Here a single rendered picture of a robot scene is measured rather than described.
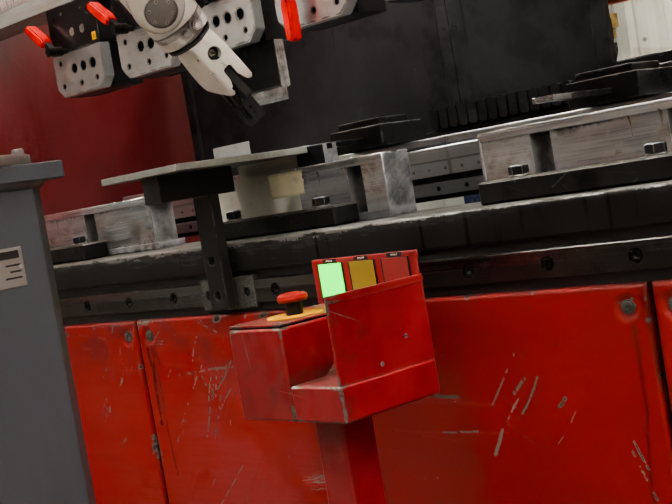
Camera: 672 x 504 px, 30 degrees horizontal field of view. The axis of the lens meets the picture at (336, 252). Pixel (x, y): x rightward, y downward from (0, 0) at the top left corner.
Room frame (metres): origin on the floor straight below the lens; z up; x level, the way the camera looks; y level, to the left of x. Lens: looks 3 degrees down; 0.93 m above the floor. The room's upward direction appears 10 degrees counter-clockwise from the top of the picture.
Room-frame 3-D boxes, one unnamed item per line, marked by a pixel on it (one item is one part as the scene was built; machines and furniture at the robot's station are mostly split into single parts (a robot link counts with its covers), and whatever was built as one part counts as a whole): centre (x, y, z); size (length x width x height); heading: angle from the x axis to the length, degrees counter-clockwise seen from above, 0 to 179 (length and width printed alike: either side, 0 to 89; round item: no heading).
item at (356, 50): (2.55, -0.12, 1.12); 1.13 x 0.02 x 0.44; 46
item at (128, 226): (2.41, 0.46, 0.92); 0.50 x 0.06 x 0.10; 46
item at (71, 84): (2.32, 0.37, 1.26); 0.15 x 0.09 x 0.17; 46
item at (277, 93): (2.02, 0.07, 1.13); 0.10 x 0.02 x 0.10; 46
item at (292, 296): (1.58, 0.06, 0.79); 0.04 x 0.04 x 0.04
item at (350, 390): (1.55, 0.03, 0.75); 0.20 x 0.16 x 0.18; 41
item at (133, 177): (1.91, 0.17, 1.00); 0.26 x 0.18 x 0.01; 136
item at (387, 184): (1.98, 0.03, 0.92); 0.39 x 0.06 x 0.10; 46
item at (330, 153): (2.01, 0.05, 0.99); 0.20 x 0.03 x 0.03; 46
